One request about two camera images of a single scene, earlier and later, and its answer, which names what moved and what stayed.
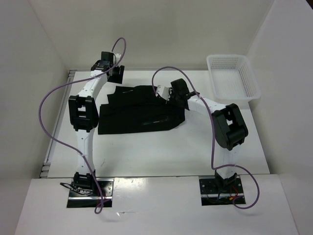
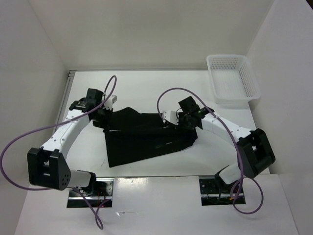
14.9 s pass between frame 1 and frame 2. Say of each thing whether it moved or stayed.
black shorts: moved
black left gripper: moved
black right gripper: moved
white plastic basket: stayed
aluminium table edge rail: stayed
